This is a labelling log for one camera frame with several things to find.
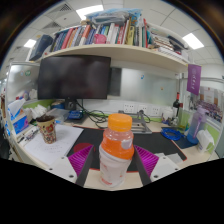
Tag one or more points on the small blue box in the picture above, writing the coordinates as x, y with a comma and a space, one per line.
75, 115

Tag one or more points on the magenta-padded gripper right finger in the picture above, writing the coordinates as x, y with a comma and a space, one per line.
163, 166

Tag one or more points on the purple hanging banner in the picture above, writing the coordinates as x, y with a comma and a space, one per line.
194, 79

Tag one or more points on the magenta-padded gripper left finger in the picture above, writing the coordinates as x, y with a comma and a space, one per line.
60, 168

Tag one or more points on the white folded paper towels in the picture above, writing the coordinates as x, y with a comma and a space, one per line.
38, 111

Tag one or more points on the clear plastic box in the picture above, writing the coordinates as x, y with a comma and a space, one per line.
61, 115

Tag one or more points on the blue tissue pack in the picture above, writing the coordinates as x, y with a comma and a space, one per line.
20, 125

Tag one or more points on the flat round red coaster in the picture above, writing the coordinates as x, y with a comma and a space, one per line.
80, 147

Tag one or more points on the photo collage on partition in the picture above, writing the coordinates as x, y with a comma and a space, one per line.
211, 105

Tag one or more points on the crumpled white tissue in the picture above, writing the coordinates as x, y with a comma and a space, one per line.
205, 141

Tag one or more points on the purple translucent water bottle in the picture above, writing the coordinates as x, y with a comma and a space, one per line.
196, 126

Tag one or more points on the dark blue mouse pad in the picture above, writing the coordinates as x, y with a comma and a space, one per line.
186, 142

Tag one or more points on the wall shelf with books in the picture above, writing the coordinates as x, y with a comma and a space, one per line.
116, 50

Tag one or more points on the orange-capped drink bottle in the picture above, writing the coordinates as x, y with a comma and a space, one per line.
116, 146

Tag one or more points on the grey metal laptop stand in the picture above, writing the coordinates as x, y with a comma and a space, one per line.
143, 126

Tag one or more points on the floral ceramic mug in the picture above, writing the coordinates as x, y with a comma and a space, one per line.
47, 130

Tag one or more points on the black desk mat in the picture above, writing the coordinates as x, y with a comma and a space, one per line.
153, 141

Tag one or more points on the white handwritten paper sheet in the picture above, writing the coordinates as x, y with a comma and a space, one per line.
50, 146

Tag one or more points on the black computer monitor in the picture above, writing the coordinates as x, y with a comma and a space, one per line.
73, 76

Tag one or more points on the dark wine bottle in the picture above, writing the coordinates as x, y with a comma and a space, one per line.
176, 106

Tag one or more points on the tissue box with white tissue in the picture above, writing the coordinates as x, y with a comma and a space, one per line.
16, 108

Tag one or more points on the round green sticker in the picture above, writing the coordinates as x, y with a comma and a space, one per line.
28, 73

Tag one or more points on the blue round tin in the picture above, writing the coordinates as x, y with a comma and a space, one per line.
57, 105

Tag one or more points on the white plastic jar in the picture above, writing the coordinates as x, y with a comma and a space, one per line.
168, 113

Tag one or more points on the white wall sockets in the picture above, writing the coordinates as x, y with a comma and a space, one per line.
141, 109

